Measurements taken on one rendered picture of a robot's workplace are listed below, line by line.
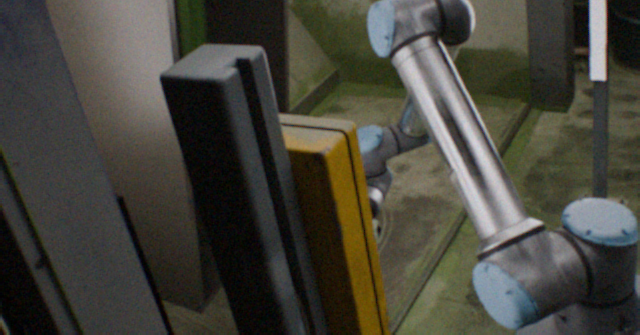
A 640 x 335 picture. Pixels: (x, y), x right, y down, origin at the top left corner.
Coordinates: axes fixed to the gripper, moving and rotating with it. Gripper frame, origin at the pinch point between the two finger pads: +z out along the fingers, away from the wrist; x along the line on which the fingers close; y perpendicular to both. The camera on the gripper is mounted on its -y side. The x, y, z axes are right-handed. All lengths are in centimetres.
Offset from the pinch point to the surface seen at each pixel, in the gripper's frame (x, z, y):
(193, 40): 51, -55, -48
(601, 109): -56, -112, 36
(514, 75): -8, -202, 56
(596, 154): -50, -112, 54
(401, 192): 35, -118, 60
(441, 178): 20, -130, 63
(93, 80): 40, 5, -63
